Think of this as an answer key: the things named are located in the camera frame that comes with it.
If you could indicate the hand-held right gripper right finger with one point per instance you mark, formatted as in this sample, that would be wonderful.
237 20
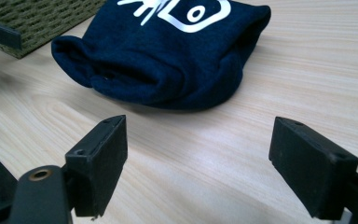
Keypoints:
310 168

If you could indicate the navy garment white print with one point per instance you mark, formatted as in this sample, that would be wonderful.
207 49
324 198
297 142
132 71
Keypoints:
167 59

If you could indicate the olive green woven basket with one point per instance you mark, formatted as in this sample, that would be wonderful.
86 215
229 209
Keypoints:
40 21

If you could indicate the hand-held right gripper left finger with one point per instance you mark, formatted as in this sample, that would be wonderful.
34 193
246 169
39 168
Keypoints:
101 161

